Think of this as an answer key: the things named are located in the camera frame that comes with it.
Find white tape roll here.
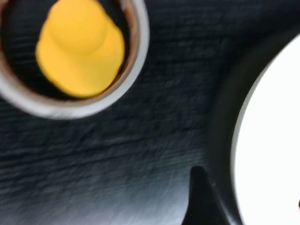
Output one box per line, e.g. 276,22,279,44
0,0,150,120

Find yellow rubber duck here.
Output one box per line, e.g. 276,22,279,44
35,0,126,99

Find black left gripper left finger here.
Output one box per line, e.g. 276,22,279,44
182,165,241,225

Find white round plate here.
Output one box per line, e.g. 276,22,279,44
231,34,300,225

